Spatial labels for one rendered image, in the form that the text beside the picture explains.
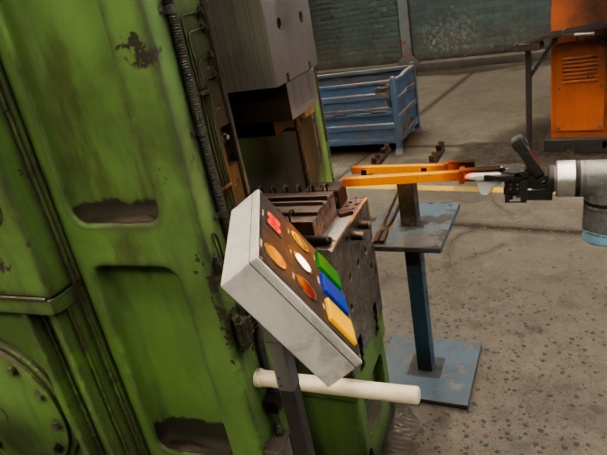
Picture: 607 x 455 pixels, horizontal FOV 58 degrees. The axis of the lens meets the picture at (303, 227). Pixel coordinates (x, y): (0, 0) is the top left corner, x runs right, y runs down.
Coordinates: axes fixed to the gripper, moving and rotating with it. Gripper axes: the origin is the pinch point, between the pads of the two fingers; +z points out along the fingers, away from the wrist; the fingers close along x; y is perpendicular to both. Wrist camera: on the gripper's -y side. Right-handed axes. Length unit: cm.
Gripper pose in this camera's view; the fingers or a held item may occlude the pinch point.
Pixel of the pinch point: (470, 172)
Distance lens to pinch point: 150.6
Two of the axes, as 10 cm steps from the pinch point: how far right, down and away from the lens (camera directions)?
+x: 3.6, -4.2, 8.3
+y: 1.5, 9.1, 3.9
